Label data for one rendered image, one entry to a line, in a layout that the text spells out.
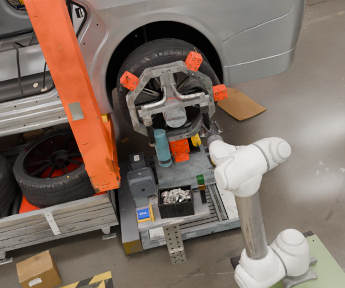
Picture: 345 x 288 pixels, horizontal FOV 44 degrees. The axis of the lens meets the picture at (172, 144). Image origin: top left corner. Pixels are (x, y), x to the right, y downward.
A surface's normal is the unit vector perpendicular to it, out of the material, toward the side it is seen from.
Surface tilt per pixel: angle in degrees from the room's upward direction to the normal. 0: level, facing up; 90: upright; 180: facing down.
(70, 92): 90
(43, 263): 0
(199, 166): 0
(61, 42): 90
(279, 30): 90
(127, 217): 0
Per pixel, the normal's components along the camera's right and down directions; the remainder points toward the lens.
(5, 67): 0.03, -0.05
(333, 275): -0.18, -0.78
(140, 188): 0.17, 0.59
